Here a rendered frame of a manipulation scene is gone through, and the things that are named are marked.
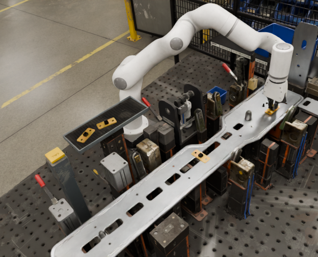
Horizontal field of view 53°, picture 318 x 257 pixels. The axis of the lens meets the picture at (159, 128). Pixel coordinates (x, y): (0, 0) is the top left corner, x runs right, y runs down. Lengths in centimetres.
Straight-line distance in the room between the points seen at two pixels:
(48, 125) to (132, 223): 235
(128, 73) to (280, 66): 71
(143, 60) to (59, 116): 206
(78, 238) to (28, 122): 248
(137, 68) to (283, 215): 98
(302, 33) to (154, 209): 109
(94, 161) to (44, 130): 156
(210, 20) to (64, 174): 88
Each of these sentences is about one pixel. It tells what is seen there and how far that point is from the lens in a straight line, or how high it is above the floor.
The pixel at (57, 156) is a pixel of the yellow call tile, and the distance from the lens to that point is 134.
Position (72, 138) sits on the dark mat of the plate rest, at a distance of 139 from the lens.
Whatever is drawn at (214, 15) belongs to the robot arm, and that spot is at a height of 149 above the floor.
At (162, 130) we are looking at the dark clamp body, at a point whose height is 108.
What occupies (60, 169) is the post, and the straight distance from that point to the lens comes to 136.
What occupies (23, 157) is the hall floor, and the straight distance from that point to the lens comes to 323.
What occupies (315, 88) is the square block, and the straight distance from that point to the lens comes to 180.
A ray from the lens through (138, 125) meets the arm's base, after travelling 189.
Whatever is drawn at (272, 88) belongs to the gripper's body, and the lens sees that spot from 158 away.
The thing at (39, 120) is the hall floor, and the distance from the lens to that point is 359.
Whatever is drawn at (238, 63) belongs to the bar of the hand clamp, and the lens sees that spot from 165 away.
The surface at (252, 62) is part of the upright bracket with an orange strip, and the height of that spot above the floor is 115.
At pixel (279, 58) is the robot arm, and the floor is 131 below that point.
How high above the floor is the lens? 205
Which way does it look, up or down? 42 degrees down
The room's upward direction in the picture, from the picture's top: 8 degrees counter-clockwise
